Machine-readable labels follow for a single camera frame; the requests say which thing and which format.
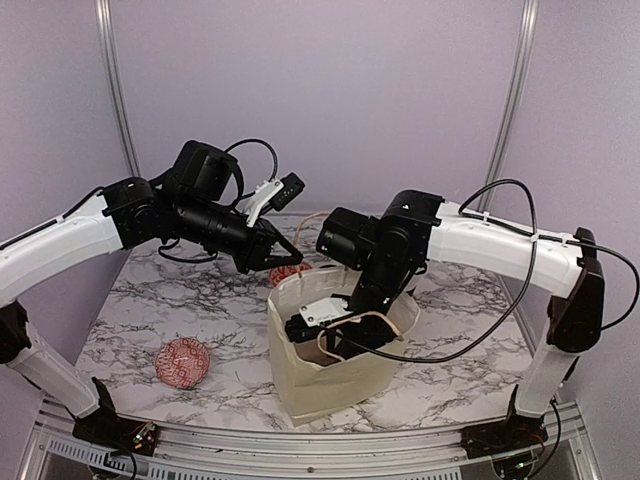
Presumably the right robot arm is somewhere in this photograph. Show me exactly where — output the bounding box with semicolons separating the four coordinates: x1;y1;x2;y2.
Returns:
316;190;605;448

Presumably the beige paper bag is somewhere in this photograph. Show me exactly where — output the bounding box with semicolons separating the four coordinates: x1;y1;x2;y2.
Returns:
266;210;421;429

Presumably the red floral small bowl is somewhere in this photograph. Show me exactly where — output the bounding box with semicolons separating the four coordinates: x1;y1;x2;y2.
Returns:
268;262;313;287

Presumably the aluminium front rail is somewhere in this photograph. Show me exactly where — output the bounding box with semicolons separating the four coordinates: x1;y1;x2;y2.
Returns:
15;399;602;479

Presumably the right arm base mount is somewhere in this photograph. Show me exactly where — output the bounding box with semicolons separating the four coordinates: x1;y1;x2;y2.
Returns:
460;387;549;459

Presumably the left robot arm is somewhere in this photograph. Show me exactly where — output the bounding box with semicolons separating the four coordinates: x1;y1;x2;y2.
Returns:
1;140;305;445

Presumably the brown cardboard cup carrier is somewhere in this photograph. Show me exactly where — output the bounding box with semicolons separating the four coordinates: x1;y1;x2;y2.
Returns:
294;340;334;366

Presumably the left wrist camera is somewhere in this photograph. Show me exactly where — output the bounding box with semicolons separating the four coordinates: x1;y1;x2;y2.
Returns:
242;172;305;228

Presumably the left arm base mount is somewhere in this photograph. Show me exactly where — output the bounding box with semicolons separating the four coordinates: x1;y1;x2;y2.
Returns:
72;377;160;457

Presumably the red geometric patterned bowl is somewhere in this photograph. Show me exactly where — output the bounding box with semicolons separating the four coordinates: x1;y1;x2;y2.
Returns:
154;337;210;389

